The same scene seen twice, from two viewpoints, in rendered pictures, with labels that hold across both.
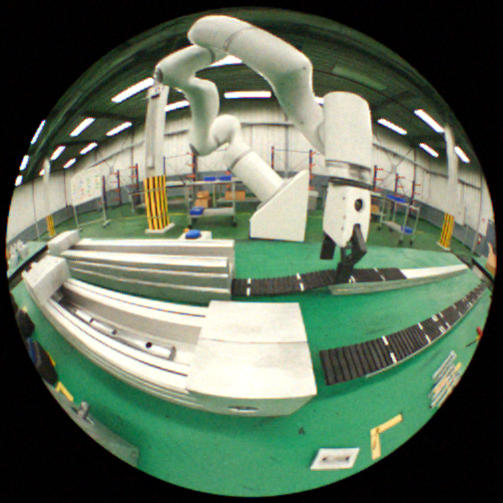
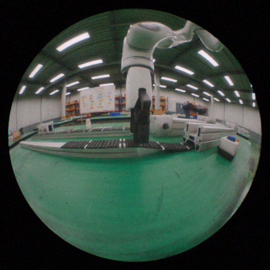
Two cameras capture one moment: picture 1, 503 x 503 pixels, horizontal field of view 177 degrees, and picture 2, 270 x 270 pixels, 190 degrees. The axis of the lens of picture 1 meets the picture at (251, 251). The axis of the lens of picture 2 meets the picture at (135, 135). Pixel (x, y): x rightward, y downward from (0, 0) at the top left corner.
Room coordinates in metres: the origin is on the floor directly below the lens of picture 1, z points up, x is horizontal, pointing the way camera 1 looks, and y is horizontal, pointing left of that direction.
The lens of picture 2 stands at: (0.47, -0.20, 0.89)
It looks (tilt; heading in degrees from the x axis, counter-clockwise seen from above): 16 degrees down; 170
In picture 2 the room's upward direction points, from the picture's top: straight up
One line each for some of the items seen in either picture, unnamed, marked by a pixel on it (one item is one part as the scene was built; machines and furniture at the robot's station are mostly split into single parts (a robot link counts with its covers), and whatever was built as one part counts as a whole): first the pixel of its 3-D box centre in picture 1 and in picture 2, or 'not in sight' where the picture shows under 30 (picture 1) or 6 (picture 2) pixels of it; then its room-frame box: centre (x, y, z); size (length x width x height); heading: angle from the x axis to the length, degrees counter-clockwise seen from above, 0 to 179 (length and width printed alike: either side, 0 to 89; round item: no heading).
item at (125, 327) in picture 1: (55, 299); (206, 126); (0.10, 0.44, 0.82); 0.80 x 0.10 x 0.09; 88
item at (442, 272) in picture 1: (437, 273); (36, 146); (0.25, -0.64, 0.79); 0.96 x 0.04 x 0.03; 88
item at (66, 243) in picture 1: (63, 245); (231, 127); (0.30, 0.69, 0.87); 0.16 x 0.11 x 0.07; 88
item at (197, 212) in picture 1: (209, 200); not in sight; (3.30, 0.81, 0.50); 1.03 x 0.55 x 1.01; 98
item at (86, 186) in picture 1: (87, 201); not in sight; (3.55, 5.07, 0.97); 1.51 x 0.50 x 1.95; 106
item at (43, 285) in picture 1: (46, 281); (207, 120); (0.10, 0.44, 0.87); 0.16 x 0.11 x 0.07; 88
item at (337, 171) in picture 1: (348, 174); (137, 69); (0.26, -0.16, 1.01); 0.09 x 0.08 x 0.03; 178
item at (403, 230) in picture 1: (400, 218); not in sight; (2.85, -3.41, 0.50); 1.03 x 0.55 x 1.01; 1
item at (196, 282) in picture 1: (96, 260); (224, 133); (0.29, 0.44, 0.82); 0.80 x 0.10 x 0.09; 88
